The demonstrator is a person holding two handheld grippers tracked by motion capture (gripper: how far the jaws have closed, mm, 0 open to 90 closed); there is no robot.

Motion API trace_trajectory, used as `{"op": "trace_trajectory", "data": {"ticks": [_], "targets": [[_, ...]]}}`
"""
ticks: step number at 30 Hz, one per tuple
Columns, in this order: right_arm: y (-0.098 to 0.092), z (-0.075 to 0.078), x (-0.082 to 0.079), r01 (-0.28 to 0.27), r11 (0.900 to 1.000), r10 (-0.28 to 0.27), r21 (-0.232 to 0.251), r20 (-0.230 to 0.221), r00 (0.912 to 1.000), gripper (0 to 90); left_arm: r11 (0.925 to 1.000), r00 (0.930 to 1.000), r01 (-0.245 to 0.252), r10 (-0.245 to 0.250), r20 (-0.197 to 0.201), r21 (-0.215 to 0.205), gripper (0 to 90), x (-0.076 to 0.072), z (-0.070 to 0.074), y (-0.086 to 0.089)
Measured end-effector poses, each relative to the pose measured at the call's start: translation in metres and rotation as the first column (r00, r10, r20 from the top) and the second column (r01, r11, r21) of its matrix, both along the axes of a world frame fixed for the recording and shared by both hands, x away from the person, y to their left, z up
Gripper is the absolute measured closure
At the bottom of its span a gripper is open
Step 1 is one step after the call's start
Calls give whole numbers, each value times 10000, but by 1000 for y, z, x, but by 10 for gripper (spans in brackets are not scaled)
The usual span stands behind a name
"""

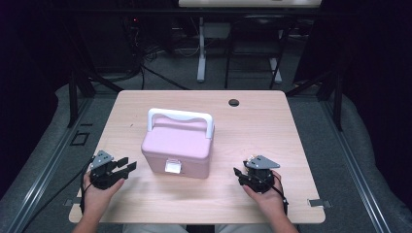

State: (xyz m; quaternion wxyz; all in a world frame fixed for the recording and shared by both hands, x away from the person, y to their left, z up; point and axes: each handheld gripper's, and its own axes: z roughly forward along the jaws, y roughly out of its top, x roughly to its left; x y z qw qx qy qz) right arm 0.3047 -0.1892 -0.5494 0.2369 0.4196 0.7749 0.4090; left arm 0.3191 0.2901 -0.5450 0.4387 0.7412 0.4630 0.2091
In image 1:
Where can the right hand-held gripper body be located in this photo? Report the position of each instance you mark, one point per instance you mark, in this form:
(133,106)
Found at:
(259,179)

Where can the dark equipment cabinet red light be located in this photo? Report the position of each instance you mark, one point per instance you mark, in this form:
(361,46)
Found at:
(110,42)

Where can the black metal stand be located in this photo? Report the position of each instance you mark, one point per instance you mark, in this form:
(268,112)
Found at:
(73,100)
(337,103)

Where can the pink plastic lunch box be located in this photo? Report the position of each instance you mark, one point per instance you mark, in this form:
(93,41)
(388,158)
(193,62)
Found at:
(175,142)

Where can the black chair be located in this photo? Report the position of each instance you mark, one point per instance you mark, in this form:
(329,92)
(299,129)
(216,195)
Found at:
(256,48)

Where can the person's left hand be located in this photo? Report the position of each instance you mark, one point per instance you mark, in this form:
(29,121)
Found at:
(97,197)

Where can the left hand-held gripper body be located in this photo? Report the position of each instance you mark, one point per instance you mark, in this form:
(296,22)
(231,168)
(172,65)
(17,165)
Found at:
(103,178)

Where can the person's right hand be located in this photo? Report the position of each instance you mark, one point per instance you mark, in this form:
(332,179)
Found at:
(268,202)

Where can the white desk leg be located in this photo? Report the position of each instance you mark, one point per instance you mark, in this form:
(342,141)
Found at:
(201,51)
(276,71)

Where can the aluminium floor rail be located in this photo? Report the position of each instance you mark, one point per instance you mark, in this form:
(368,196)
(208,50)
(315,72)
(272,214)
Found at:
(48,168)
(356,168)

